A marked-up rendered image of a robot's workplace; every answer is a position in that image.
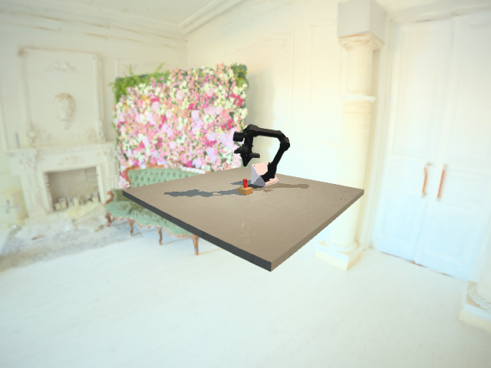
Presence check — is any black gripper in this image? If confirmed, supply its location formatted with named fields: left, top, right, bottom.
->
left=234, top=143, right=260, bottom=167

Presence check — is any tan square block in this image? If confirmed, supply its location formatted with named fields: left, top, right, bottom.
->
left=237, top=186, right=252, bottom=195

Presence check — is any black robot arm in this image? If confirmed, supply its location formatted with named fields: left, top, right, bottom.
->
left=232, top=124, right=290, bottom=182

